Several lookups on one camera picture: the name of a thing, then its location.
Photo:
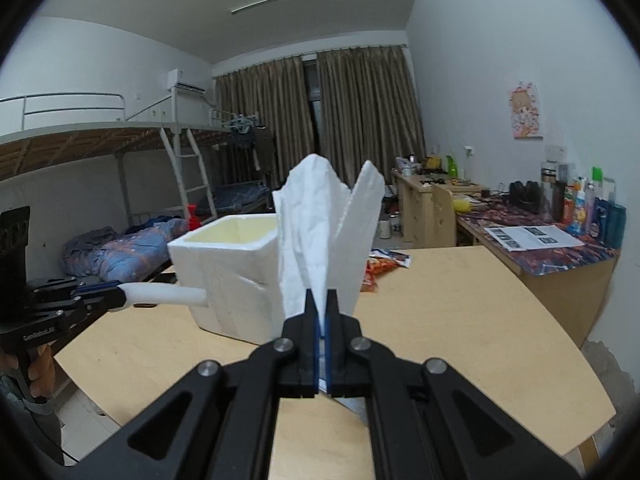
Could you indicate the steel thermos bottle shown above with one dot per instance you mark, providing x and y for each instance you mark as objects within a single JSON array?
[{"x": 551, "y": 195}]

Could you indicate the black headphones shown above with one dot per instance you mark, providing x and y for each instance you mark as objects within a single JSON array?
[{"x": 526, "y": 196}]

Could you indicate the right brown curtain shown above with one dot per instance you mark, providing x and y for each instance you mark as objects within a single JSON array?
[{"x": 369, "y": 110}]

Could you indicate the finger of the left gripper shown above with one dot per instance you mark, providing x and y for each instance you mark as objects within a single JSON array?
[
  {"x": 72, "y": 288},
  {"x": 95, "y": 302}
]

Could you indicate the left brown curtain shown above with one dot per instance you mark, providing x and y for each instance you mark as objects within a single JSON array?
[{"x": 276, "y": 93}]

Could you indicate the white lotion pump bottle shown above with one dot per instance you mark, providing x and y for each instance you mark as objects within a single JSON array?
[{"x": 194, "y": 221}]

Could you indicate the long wooden desk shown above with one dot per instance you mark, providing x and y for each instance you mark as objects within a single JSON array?
[{"x": 569, "y": 277}]

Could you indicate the anime girl poster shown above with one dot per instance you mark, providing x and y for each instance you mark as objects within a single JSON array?
[{"x": 525, "y": 111}]

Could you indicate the teal shampoo bottle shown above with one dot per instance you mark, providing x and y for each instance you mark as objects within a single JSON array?
[{"x": 615, "y": 229}]

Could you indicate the white paper tissue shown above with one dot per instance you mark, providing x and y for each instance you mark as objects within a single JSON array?
[{"x": 325, "y": 232}]

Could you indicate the blue plaid quilt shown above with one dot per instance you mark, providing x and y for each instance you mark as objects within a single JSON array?
[{"x": 125, "y": 257}]

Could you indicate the white styrofoam box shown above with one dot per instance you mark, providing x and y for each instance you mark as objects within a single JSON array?
[{"x": 235, "y": 260}]

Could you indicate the printed paper sheet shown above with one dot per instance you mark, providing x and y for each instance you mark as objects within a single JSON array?
[{"x": 528, "y": 238}]

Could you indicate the red snack packet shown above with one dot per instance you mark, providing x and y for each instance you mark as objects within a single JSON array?
[{"x": 380, "y": 262}]

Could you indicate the metal bunk bed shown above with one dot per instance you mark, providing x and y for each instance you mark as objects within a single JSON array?
[{"x": 85, "y": 160}]

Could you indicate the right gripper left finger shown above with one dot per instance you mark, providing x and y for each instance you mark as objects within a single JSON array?
[{"x": 218, "y": 421}]

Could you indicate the white foam strip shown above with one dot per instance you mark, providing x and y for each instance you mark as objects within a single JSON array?
[{"x": 160, "y": 293}]

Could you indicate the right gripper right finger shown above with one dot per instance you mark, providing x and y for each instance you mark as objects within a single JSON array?
[{"x": 425, "y": 420}]

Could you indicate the person left hand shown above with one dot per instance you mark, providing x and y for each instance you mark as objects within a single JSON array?
[{"x": 41, "y": 373}]

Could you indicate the white air conditioner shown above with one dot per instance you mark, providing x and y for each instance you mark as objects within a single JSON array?
[{"x": 177, "y": 81}]

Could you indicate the brown curtain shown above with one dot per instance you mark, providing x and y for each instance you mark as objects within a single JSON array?
[
  {"x": 369, "y": 110},
  {"x": 276, "y": 93}
]

